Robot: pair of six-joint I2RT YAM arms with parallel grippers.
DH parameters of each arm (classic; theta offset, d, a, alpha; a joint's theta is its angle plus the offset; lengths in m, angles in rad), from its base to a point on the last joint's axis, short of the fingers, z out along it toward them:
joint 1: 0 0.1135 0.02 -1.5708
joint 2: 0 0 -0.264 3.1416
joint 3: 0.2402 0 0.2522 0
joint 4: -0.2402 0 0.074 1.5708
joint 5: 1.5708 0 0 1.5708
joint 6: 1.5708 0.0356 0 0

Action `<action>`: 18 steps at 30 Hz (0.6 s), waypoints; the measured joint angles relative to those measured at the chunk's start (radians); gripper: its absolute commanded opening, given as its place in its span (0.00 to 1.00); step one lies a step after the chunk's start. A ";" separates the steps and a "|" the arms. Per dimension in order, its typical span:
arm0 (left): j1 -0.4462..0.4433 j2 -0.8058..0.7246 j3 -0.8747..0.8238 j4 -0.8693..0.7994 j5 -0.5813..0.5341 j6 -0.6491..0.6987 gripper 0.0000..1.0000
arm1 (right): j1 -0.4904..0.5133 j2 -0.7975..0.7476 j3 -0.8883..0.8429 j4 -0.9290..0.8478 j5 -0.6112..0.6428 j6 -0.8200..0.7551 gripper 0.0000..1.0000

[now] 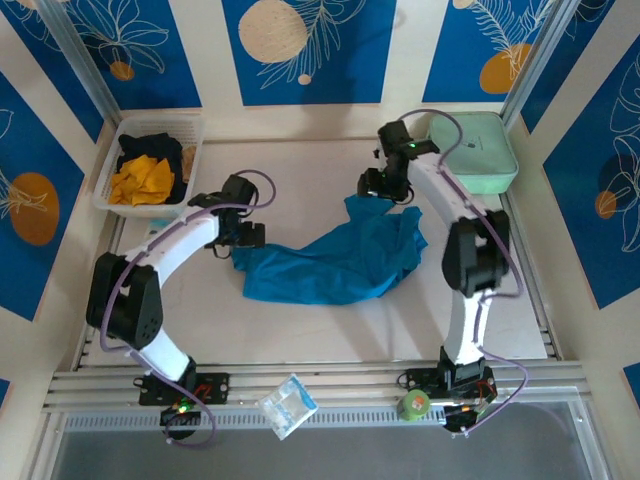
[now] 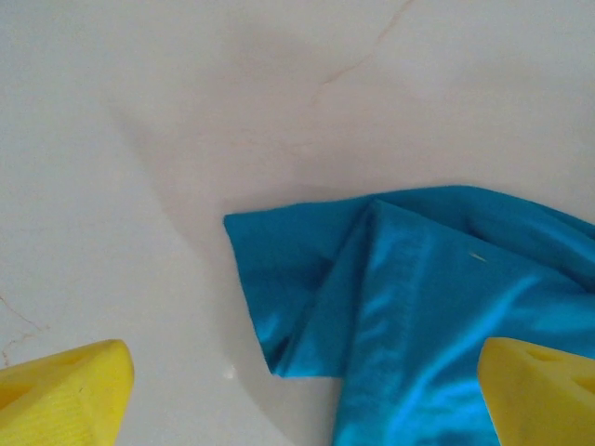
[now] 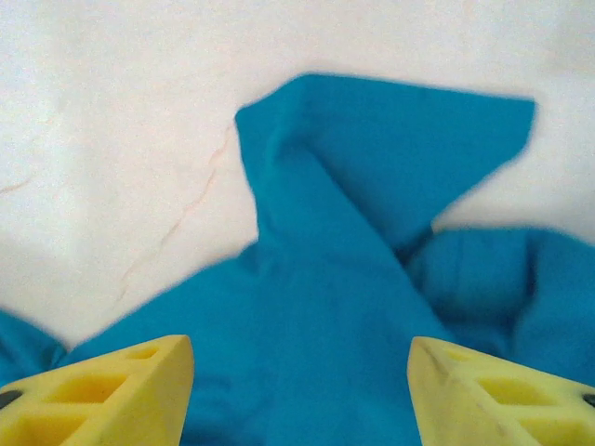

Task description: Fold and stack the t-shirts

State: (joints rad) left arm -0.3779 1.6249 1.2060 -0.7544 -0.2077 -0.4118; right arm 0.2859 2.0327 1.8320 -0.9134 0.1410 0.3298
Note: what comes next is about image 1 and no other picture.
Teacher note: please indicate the blue t-shirt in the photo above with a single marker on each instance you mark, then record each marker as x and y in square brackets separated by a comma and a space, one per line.
[325, 270]

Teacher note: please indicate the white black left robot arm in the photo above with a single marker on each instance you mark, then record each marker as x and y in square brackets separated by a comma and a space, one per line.
[190, 241]

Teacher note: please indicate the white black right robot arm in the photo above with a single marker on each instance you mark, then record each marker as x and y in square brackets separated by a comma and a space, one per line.
[430, 186]

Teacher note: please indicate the tan cloth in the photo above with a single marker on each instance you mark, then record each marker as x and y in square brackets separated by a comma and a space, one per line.
[188, 160]

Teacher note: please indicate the white plastic mesh basket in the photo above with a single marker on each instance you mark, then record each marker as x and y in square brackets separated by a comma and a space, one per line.
[190, 129]

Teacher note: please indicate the mint green zip case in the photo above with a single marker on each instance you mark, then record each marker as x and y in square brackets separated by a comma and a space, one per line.
[482, 150]

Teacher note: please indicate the yellow t-shirt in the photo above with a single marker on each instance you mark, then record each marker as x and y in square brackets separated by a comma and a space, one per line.
[140, 181]

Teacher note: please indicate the dark navy t-shirt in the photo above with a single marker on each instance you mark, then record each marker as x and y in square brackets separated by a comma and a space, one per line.
[150, 145]

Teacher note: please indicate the clear plastic bag blue print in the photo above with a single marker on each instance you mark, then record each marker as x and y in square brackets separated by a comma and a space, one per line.
[287, 407]

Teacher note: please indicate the black controller board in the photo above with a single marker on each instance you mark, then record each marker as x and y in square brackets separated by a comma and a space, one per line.
[465, 417]
[180, 414]

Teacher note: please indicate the green tape roll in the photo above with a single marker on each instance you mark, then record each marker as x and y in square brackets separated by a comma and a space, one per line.
[414, 406]

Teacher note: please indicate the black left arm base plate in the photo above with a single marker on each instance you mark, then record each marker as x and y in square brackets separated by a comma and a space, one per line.
[216, 387]

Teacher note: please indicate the aluminium rail frame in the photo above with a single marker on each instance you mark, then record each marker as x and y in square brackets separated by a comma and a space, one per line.
[325, 372]

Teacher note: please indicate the aluminium corner post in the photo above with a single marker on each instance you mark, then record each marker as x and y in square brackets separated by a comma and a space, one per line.
[540, 55]
[80, 55]

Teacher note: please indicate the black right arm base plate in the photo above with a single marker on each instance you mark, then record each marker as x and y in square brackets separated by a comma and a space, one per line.
[420, 377]

